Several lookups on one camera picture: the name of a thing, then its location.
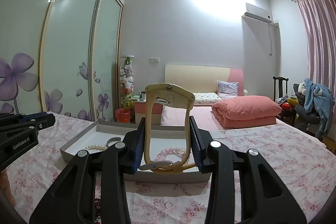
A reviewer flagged white pearl bracelet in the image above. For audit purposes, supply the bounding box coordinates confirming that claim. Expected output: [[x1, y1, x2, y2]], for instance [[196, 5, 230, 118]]
[[85, 144, 108, 152]]

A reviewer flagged person's left hand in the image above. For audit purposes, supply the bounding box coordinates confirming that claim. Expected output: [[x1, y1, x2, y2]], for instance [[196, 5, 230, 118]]
[[0, 170, 15, 207]]

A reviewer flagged blue plush clothing pile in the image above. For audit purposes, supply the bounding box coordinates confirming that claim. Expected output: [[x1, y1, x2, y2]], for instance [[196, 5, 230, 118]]
[[293, 79, 335, 139]]

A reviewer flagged lilac floral pillow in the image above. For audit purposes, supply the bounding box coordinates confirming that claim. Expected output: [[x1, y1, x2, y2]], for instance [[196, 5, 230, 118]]
[[217, 81, 239, 99]]

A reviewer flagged white wall air conditioner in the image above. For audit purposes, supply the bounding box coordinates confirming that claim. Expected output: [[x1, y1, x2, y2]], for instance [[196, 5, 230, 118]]
[[243, 3, 273, 24]]

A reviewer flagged pink bedside cabinet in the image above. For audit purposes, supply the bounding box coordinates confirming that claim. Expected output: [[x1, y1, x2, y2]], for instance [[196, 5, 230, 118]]
[[133, 93, 164, 125]]

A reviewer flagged dark mug on cabinet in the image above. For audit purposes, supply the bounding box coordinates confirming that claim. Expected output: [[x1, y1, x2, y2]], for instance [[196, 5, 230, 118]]
[[140, 92, 146, 101]]

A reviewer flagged grey shallow cardboard tray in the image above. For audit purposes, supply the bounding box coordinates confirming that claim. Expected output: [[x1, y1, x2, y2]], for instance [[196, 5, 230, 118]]
[[60, 120, 210, 184]]

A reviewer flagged pink bed with headboard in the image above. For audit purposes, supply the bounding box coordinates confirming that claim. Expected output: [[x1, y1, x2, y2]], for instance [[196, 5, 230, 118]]
[[159, 64, 279, 131]]

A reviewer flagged red waste bin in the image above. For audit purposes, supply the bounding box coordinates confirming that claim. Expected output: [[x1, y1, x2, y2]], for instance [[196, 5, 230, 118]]
[[114, 108, 131, 123]]

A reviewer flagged wall power socket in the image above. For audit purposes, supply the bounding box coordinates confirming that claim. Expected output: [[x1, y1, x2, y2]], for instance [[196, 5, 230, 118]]
[[150, 57, 160, 63]]

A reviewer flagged silver cuff bangle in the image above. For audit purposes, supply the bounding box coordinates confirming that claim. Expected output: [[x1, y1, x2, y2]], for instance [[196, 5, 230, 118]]
[[105, 137, 121, 148]]

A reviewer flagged folded salmon quilt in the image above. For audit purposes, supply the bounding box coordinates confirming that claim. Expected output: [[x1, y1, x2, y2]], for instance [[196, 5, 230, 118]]
[[212, 96, 282, 129]]

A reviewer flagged sliding glass wardrobe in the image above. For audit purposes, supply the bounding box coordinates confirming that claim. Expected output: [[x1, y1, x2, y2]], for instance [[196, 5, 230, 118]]
[[1, 0, 123, 121]]

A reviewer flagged pink window curtain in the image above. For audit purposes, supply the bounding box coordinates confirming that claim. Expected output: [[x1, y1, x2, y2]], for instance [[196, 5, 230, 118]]
[[291, 0, 336, 98]]

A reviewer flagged pink bead bracelet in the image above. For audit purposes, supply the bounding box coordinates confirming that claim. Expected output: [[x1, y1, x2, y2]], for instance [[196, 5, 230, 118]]
[[155, 147, 188, 163]]

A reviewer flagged white floral pillow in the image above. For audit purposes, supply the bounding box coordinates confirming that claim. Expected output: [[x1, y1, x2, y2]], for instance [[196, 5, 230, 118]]
[[194, 93, 222, 106]]

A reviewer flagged tube of plush toys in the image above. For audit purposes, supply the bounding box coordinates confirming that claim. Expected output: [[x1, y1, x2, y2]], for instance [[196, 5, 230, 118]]
[[119, 55, 134, 109]]

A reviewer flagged pink floral tablecloth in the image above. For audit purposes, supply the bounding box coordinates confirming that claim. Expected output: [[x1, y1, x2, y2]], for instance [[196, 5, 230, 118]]
[[1, 114, 335, 223]]

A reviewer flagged dark wooden chair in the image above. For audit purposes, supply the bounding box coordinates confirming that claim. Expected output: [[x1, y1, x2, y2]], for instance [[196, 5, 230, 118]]
[[273, 76, 289, 101]]

